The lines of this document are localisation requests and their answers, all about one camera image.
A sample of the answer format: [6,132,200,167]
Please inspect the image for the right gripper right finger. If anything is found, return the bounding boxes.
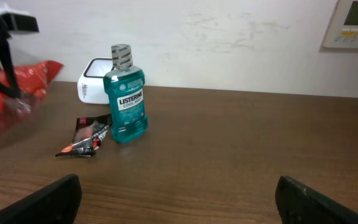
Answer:
[275,175,358,224]

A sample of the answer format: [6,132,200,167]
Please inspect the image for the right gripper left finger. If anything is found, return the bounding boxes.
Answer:
[0,174,82,224]

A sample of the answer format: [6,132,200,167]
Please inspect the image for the hex wrench set packet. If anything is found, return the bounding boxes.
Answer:
[55,114,112,157]

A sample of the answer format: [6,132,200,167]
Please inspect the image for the red snack bag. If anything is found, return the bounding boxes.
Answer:
[0,60,63,134]

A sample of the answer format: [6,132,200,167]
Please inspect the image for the beige wall control panel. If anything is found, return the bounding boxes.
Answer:
[323,0,358,49]

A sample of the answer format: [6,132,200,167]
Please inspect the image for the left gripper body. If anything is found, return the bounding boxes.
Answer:
[0,12,39,38]

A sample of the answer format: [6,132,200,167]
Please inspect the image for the teal mouthwash bottle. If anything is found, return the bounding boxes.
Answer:
[103,44,149,143]

